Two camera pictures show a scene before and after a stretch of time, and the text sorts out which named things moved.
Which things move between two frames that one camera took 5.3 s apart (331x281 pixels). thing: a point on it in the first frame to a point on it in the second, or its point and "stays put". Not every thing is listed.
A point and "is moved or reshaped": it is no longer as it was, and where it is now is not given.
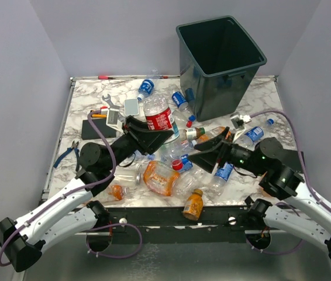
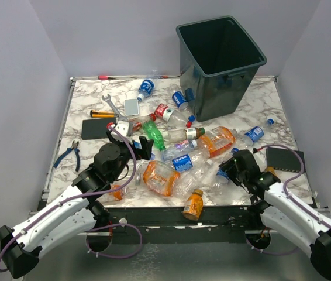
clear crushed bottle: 186,182 stays put
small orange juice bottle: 194,205 stays put
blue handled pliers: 73,146 stays put
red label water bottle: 159,116 is moved or reshaped
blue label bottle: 255,134 stays put
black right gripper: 207,160 to 229,166
